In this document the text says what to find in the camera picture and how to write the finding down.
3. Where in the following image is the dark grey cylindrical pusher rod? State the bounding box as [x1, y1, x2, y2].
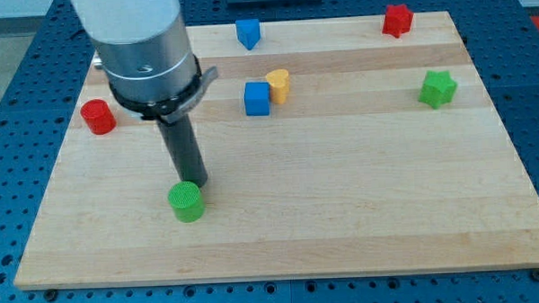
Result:
[157, 116, 208, 187]

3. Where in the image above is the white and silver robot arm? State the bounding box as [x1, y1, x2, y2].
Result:
[70, 0, 218, 186]

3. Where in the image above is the red star block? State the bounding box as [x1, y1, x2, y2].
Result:
[381, 4, 414, 39]

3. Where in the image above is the light wooden board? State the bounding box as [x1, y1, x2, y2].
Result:
[14, 12, 539, 290]

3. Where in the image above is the blue triangle block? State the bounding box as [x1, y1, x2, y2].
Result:
[235, 19, 261, 50]

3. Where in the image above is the green star block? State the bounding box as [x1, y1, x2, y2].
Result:
[418, 70, 458, 110]

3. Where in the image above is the yellow heart block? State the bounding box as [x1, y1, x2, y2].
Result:
[265, 69, 290, 104]

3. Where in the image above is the red cylinder block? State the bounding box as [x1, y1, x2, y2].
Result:
[80, 99, 117, 135]

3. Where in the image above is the blue cube block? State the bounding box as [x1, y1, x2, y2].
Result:
[243, 82, 270, 116]

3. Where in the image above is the green cylinder block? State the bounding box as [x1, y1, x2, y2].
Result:
[168, 182, 205, 223]

